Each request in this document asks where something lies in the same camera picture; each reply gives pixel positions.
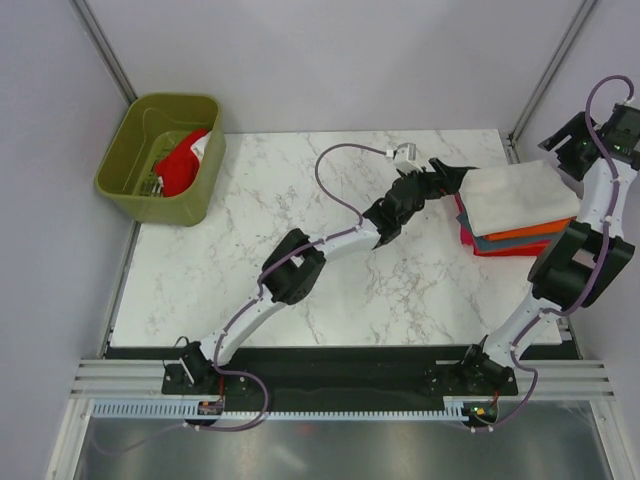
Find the red folded shirt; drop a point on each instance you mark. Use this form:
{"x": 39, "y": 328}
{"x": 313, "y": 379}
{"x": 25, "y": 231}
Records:
{"x": 524, "y": 250}

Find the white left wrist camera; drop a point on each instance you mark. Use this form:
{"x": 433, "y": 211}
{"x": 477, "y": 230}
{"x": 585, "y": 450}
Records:
{"x": 403, "y": 158}

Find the teal folded shirt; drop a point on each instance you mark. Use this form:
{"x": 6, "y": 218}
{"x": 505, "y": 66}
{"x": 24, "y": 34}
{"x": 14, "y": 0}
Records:
{"x": 463, "y": 220}

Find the aluminium frame post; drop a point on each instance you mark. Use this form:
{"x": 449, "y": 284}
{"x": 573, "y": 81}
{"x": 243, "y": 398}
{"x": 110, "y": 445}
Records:
{"x": 577, "y": 23}
{"x": 101, "y": 43}

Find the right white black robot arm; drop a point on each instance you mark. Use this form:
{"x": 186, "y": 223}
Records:
{"x": 577, "y": 266}

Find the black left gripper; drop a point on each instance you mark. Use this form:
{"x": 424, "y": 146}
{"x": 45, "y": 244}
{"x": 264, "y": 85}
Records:
{"x": 437, "y": 184}

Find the red shirt in bin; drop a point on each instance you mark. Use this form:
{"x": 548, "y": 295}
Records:
{"x": 179, "y": 169}

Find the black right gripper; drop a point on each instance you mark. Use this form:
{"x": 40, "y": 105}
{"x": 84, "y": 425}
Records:
{"x": 579, "y": 128}

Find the right aluminium frame post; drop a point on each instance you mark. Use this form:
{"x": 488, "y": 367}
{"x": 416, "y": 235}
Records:
{"x": 577, "y": 23}

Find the olive green plastic bin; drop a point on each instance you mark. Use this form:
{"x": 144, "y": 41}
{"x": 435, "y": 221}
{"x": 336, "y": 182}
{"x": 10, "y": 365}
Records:
{"x": 152, "y": 127}

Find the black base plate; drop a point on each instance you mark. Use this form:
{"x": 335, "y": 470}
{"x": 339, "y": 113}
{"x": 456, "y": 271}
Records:
{"x": 374, "y": 376}

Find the cream green Charlie Brown shirt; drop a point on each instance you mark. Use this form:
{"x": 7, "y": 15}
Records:
{"x": 516, "y": 196}

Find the pink folded shirt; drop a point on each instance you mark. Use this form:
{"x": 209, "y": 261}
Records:
{"x": 465, "y": 236}

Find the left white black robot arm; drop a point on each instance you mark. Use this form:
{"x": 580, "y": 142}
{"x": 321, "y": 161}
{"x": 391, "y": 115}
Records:
{"x": 292, "y": 270}

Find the orange folded shirt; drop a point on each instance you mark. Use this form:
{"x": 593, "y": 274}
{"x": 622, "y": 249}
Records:
{"x": 530, "y": 231}

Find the white slotted cable duct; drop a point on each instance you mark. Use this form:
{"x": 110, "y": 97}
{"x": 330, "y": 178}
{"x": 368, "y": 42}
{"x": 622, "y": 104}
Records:
{"x": 194, "y": 410}

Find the left aluminium frame post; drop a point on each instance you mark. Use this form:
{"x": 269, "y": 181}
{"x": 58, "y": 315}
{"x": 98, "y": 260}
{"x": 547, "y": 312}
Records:
{"x": 101, "y": 43}

